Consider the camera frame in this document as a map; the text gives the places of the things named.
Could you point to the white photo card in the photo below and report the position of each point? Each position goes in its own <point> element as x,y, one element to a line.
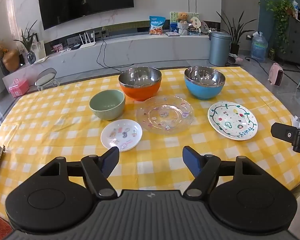
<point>40,50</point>

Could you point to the dark grey cabinet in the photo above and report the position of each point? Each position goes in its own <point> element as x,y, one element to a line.
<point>297,40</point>

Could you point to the grey metal trash can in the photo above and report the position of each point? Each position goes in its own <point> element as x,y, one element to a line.
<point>218,50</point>

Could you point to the blue water jug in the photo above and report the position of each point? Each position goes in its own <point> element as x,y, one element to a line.
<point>258,47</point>

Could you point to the round decorative fan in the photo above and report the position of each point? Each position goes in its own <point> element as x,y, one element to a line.
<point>204,27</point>

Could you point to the pink plastic storage box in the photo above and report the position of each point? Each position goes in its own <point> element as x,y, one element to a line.
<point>18,88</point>

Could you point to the green plant in glass vase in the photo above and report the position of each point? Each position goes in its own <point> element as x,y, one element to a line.
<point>31,56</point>

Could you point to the green ceramic bowl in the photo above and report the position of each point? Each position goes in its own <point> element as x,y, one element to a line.
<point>107,110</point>

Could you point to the white wifi router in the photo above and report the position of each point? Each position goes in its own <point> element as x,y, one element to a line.
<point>87,44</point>

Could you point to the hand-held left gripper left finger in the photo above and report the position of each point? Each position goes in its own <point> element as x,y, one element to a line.
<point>111,160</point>

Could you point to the blue snack bag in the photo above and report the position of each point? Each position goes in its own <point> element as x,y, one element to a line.
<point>156,25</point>

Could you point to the pink photo frame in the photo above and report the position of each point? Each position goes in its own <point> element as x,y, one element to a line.
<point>57,48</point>

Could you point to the long-leaf potted plant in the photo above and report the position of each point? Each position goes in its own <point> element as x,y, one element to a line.
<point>234,48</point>

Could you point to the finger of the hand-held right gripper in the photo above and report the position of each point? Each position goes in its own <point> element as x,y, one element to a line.
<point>285,132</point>

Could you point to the trailing green ivy plant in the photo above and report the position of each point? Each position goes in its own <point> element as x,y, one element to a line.
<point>281,12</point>

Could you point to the green picture frame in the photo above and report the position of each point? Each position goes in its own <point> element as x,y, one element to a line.
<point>193,16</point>

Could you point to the yellow checkered tablecloth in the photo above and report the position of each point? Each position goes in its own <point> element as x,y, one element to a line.
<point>65,130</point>

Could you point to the small white sticker-print plate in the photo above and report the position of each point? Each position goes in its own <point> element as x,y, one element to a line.
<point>120,135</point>

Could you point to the white marble media console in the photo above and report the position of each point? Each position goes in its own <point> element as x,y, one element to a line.
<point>140,50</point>

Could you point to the teddy bear bouquet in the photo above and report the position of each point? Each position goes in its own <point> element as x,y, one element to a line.
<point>183,23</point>

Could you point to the black flat television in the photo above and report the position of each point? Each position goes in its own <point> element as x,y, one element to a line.
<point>85,2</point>

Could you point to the pink space heater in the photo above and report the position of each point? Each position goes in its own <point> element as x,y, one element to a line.
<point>275,74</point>

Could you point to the green jar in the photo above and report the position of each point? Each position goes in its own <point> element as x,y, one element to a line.
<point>272,54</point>

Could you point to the grey baby bouncer chair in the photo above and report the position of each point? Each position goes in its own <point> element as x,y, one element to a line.
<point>46,78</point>

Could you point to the brown vase with dried flowers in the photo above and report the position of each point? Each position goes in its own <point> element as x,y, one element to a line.
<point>11,60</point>

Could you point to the blue steel-lined bowl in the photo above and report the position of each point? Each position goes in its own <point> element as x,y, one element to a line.
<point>202,91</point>

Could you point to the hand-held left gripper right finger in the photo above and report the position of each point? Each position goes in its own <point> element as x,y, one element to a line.
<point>190,159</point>

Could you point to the orange steel-lined bowl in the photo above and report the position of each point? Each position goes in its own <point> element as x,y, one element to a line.
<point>140,93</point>

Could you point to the white plate with green vine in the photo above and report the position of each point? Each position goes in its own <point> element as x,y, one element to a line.
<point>230,120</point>

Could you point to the clear glass patterned plate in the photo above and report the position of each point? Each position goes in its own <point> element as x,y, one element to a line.
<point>165,115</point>

